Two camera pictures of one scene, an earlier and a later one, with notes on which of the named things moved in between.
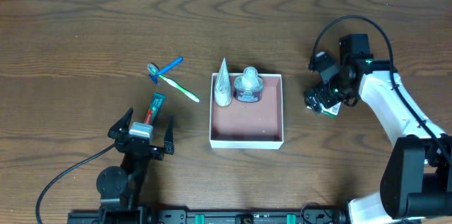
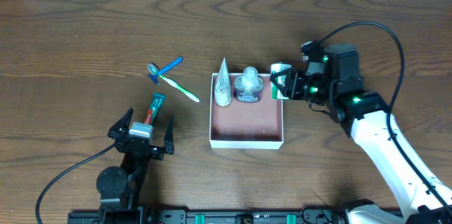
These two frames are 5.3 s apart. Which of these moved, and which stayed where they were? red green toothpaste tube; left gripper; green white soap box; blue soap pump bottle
Moved: green white soap box
Stayed: left gripper; red green toothpaste tube; blue soap pump bottle
